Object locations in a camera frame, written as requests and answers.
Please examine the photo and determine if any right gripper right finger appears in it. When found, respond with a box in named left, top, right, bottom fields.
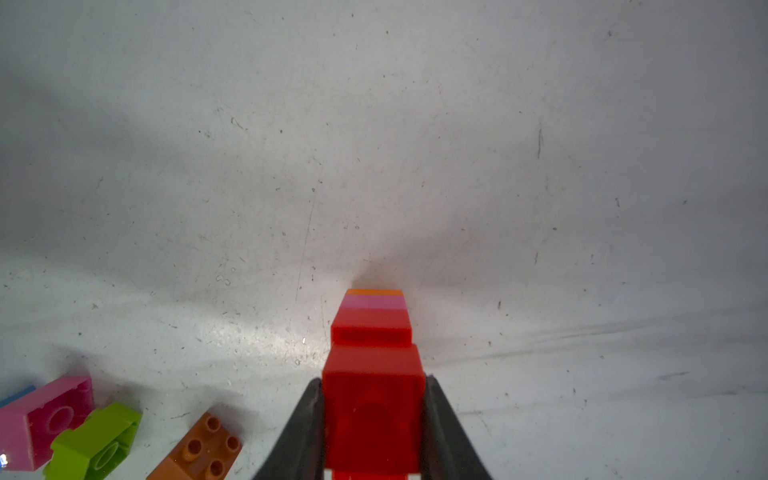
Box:
left=420, top=375, right=492, bottom=480

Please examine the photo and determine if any orange lego brick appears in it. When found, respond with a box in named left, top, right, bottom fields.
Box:
left=345, top=289, right=404, bottom=297

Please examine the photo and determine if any small pink lego brick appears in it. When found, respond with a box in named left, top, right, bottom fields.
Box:
left=1, top=376, right=95, bottom=472

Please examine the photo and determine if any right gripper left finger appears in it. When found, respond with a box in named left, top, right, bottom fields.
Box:
left=253, top=378, right=326, bottom=480

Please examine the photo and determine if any brown lego brick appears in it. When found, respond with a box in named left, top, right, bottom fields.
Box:
left=146, top=412, right=242, bottom=480

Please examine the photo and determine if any magenta lego brick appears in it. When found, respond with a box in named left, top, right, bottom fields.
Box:
left=340, top=295, right=407, bottom=311

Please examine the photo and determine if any lime green lego brick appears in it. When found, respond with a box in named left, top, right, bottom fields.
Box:
left=43, top=402, right=142, bottom=480

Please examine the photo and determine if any light blue lego brick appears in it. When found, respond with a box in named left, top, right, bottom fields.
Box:
left=0, top=385, right=36, bottom=408

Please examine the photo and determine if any small red lego brick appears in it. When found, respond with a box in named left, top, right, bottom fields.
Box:
left=321, top=343, right=427, bottom=480

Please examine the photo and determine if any long red lego brick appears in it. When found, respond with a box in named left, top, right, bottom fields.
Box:
left=331, top=308, right=413, bottom=346

